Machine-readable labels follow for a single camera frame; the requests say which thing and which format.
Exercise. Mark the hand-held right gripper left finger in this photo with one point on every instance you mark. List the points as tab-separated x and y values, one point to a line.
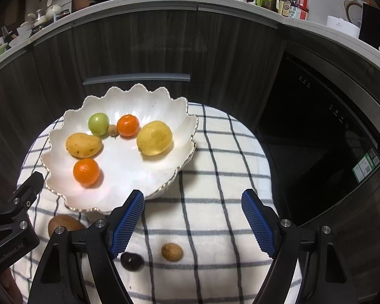
126	224

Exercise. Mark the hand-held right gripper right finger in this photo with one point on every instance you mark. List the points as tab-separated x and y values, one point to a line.
256	224

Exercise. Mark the dark red grape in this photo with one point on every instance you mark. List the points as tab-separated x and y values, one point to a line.
133	262

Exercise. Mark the small brown longan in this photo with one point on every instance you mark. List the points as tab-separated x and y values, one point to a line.
112	130
172	252

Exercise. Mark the white scalloped ceramic bowl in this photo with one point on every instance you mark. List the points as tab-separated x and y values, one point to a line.
123	171

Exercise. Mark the orange tangerine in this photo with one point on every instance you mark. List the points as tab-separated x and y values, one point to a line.
128	126
86	172

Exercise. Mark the yellow mango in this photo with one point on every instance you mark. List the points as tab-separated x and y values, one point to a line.
84	145

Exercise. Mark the yellow lemon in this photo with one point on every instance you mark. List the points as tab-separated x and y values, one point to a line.
154	137

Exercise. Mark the green round fruit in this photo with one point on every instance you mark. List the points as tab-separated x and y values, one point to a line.
98	123

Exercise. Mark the person's left forearm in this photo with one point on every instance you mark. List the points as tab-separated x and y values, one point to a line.
3	285

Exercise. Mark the brown kiwi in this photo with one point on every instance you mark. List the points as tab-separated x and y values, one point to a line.
65	223

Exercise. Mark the white checked cloth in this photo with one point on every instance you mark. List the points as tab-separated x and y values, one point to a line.
215	177

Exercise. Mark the dish rack with dishes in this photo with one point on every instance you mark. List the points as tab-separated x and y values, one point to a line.
31	27

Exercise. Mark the white teapot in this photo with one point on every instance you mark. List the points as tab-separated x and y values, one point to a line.
53	11

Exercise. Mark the dark wood base cabinets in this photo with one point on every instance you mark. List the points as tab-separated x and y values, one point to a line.
145	38

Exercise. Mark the white paper box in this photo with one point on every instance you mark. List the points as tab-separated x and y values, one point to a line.
342	27

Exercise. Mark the dark soy sauce bottle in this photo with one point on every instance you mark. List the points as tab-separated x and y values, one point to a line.
286	6

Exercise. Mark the red seasoning bottle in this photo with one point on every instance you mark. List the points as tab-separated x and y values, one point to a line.
303	6

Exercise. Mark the green oil bottle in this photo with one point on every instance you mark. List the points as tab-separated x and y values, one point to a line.
266	1

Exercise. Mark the black countertop appliance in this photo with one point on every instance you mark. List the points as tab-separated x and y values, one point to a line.
378	27

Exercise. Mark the white electric kettle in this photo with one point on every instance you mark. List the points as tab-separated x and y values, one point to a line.
353	11

